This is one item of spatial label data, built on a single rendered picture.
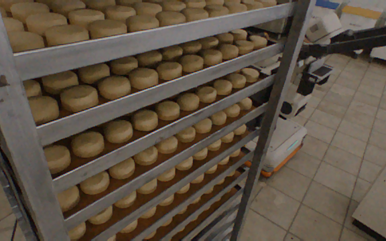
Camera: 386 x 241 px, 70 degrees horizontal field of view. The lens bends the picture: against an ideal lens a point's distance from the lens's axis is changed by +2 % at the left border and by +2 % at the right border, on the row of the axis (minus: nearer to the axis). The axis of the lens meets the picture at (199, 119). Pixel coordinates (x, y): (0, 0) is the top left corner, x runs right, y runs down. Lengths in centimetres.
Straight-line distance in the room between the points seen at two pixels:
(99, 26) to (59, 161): 21
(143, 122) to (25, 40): 24
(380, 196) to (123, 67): 186
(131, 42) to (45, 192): 22
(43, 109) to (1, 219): 185
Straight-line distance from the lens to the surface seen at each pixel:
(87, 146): 48
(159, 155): 61
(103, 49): 37
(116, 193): 52
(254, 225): 206
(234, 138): 83
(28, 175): 37
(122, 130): 50
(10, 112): 32
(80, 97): 43
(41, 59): 34
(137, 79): 47
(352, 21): 540
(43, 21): 44
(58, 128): 39
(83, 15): 46
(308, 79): 197
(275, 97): 79
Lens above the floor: 164
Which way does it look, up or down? 35 degrees down
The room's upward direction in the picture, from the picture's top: 7 degrees clockwise
